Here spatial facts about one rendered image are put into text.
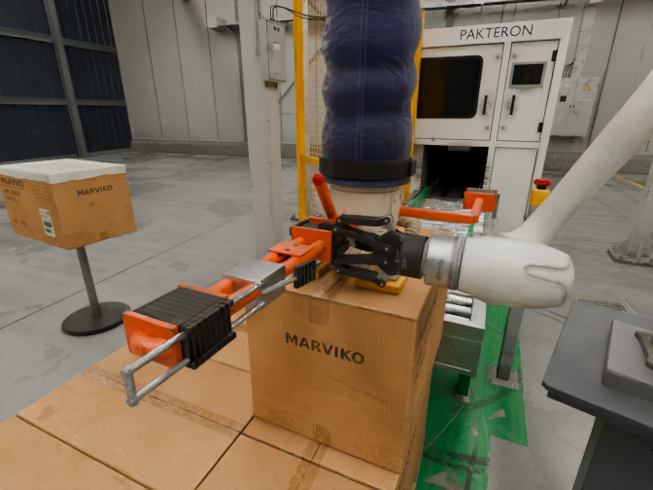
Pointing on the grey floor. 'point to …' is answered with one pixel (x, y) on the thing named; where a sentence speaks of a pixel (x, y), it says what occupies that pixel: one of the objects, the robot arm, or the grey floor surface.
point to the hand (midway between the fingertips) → (318, 240)
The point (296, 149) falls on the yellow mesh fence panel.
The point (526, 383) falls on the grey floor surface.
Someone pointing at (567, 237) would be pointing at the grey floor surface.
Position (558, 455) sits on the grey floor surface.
